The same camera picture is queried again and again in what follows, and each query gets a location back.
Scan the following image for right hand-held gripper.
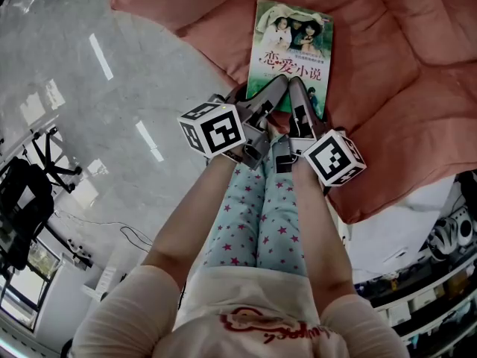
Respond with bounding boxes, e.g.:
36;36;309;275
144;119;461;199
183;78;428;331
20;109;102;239
273;76;368;188

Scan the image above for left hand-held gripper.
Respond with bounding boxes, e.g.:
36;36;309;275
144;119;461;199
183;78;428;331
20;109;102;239
177;74;289;172

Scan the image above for green cover book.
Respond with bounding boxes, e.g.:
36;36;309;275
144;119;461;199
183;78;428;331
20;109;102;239
245;0;335;121

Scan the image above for pink cushioned seat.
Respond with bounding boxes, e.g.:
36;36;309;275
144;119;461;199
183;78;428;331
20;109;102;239
110;0;477;225

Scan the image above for person's left forearm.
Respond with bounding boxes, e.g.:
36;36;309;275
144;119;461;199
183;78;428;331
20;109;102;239
141;157;239;275

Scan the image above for person's right forearm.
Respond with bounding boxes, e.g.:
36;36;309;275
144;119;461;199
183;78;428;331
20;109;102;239
290;160;357;302

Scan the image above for light blue star trousers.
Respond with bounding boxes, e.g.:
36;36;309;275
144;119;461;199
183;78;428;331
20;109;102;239
202;136;309;277

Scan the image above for white round device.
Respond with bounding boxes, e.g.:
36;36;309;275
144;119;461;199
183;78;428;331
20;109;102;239
426;204;477;262

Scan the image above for cream shirt with red print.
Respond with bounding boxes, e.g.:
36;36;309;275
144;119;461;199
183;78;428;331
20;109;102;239
69;264;411;358

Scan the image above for white storage shelf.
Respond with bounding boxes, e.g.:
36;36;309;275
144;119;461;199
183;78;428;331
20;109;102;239
353;251;477;354

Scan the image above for white drawer cabinet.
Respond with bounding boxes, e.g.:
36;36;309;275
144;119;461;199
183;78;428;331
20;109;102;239
80;266;115;302

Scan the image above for black office chair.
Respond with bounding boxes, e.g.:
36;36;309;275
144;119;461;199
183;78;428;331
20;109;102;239
0;126;83;280

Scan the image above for dark framed window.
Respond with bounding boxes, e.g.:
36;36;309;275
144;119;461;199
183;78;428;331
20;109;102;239
0;236;61;332

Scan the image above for black floor cable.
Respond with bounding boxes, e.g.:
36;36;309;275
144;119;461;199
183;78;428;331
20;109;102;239
54;210;154;254

